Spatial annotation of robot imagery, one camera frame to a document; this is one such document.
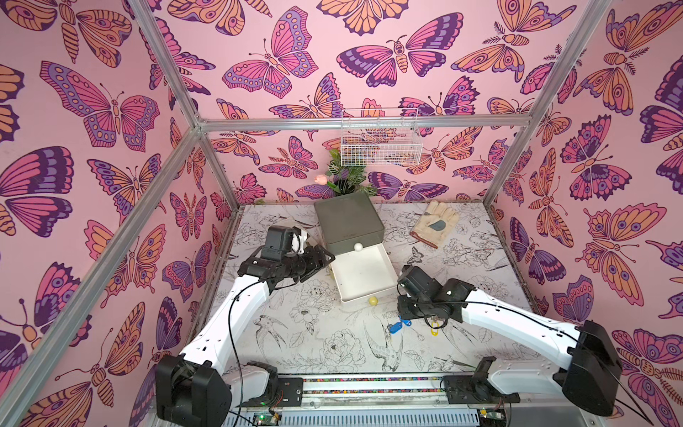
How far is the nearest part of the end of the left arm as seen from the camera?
55 centimetres

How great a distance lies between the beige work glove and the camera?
3.59 feet

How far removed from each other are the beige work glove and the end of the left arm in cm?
50
